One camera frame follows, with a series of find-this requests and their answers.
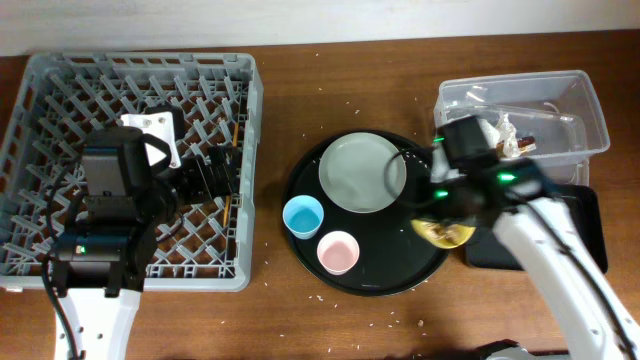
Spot grey dishwasher rack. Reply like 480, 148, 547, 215
1, 53, 263, 292

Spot food scraps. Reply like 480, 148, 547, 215
426, 224, 465, 242

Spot round black tray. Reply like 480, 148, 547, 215
283, 134, 448, 297

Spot pink cup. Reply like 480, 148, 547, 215
316, 231, 360, 276

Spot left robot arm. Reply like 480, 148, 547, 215
41, 127, 241, 359

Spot black rectangular tray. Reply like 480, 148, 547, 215
465, 184, 609, 274

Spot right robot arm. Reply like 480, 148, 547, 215
416, 158, 639, 359

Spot clear plastic bin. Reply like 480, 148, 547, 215
434, 70, 610, 186

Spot yellow bowl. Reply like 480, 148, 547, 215
410, 219, 476, 249

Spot white napkin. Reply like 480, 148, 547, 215
479, 112, 522, 159

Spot wooden chopstick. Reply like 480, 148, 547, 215
223, 124, 239, 228

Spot grey plate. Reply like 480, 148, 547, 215
318, 132, 407, 213

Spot gold snack wrapper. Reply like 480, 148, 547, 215
496, 136, 537, 158

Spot blue cup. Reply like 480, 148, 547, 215
282, 195, 324, 240

